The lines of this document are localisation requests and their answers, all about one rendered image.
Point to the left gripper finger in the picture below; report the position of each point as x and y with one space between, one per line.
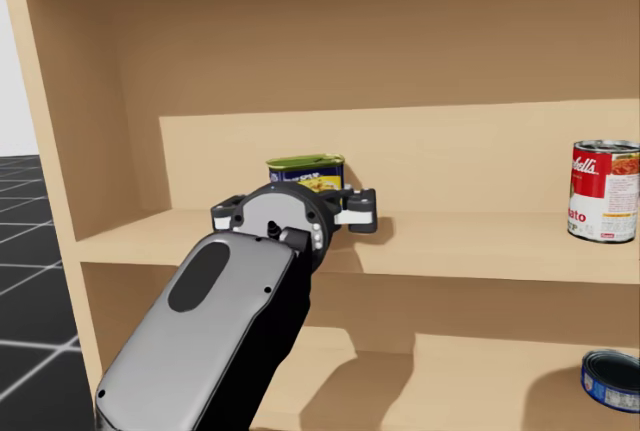
361 211
224 213

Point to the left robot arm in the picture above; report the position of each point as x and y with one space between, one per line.
200 331

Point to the pale wooden shelf unit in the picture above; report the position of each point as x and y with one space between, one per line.
450 161

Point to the blue flat can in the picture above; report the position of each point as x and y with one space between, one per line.
612 381

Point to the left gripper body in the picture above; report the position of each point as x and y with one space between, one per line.
280 208

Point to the red and white can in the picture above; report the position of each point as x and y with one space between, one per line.
602 191

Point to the green and blue rectangular can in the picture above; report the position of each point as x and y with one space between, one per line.
305 173

